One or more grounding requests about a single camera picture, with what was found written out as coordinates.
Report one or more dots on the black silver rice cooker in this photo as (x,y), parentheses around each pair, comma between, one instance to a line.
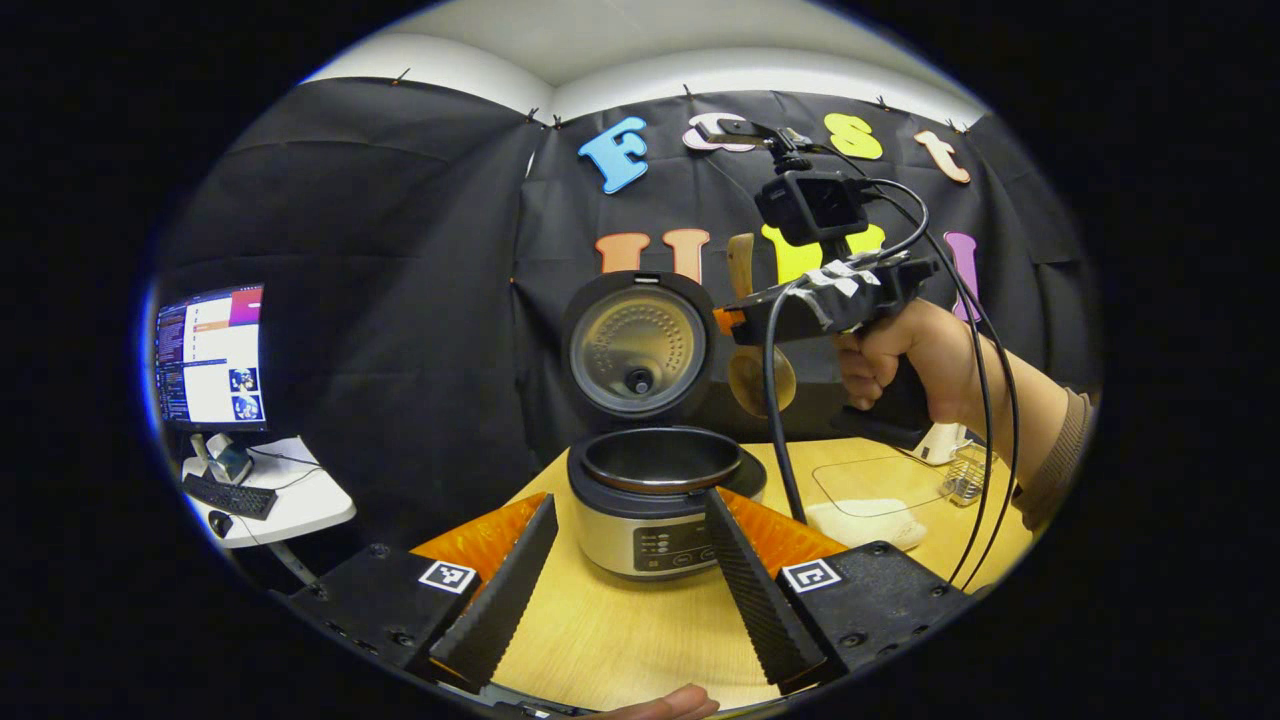
(640,350)

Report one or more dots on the clear plastic container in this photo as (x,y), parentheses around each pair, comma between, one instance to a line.
(880,475)

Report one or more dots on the white side table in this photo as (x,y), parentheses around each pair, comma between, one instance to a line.
(310,500)

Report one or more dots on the grey desktop device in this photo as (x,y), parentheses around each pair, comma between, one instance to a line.
(225,460)

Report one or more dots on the wooden spoon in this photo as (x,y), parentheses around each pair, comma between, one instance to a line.
(760,385)

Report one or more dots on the black keyboard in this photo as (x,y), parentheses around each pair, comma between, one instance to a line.
(230,496)

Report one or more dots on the black computer mouse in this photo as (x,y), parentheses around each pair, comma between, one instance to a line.
(220,523)

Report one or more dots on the computer monitor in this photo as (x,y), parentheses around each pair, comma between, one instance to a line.
(215,360)

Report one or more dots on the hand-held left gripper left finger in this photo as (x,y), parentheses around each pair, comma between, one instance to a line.
(505,590)

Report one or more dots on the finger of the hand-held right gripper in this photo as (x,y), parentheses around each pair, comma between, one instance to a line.
(728,320)

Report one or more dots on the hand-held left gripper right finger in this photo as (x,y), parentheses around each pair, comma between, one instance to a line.
(755,595)

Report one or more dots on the white toaster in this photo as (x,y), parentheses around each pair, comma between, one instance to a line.
(940,445)

